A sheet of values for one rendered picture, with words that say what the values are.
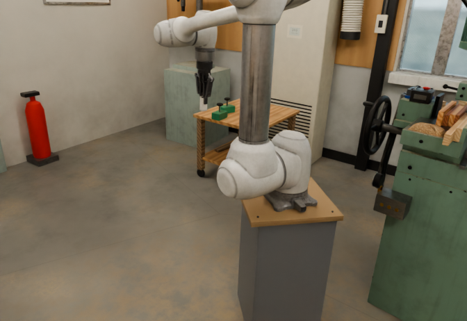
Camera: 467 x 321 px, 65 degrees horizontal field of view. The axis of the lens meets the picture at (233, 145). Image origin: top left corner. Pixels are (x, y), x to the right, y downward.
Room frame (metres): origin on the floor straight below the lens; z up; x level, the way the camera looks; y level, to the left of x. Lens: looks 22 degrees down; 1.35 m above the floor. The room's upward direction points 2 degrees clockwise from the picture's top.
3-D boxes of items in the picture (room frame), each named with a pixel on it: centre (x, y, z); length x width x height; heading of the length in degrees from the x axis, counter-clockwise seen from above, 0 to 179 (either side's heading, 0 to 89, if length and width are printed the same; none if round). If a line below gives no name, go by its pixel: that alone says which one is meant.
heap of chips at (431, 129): (1.34, -0.74, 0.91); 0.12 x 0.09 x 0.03; 50
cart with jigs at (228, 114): (2.75, -0.10, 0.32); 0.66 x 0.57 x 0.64; 145
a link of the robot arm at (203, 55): (1.68, 0.14, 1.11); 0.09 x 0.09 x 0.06
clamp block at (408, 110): (1.60, -0.82, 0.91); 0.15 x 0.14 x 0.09; 140
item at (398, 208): (1.33, -0.67, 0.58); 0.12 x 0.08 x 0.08; 50
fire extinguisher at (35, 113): (2.85, 1.63, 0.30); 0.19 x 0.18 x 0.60; 56
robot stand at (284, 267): (1.28, -0.22, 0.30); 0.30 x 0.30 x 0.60; 11
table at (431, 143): (1.55, -0.89, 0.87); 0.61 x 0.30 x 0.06; 140
